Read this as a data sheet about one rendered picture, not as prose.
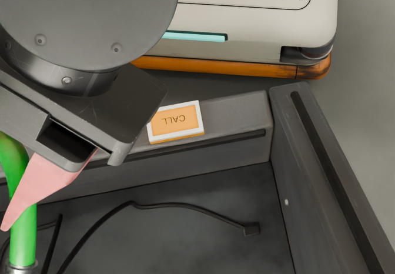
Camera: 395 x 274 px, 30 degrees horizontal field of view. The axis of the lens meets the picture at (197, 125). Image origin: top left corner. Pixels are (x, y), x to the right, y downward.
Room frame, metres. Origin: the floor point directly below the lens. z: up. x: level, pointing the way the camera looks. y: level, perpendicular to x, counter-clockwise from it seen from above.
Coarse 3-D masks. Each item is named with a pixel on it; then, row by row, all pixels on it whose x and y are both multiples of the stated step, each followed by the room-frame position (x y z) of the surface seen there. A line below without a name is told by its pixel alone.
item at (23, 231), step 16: (0, 144) 0.11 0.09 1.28; (16, 144) 0.11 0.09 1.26; (0, 160) 0.11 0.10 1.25; (16, 160) 0.11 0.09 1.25; (16, 176) 0.11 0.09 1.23; (32, 208) 0.10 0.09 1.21; (16, 224) 0.09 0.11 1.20; (32, 224) 0.09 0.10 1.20; (16, 240) 0.08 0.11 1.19; (32, 240) 0.08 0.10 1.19; (16, 256) 0.08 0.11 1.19; (32, 256) 0.07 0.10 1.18
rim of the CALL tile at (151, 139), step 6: (186, 102) 0.23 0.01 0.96; (192, 102) 0.23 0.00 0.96; (198, 102) 0.23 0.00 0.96; (162, 108) 0.23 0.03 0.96; (168, 108) 0.22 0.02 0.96; (174, 108) 0.22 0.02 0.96; (198, 108) 0.22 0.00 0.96; (198, 114) 0.21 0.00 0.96; (198, 120) 0.21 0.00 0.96; (150, 126) 0.21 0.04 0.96; (150, 132) 0.21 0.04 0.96; (174, 132) 0.20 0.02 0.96; (180, 132) 0.20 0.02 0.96; (186, 132) 0.20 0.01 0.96; (192, 132) 0.20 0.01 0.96; (198, 132) 0.20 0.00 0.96; (150, 138) 0.20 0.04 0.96; (156, 138) 0.20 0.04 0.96; (162, 138) 0.20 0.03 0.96; (168, 138) 0.20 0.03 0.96
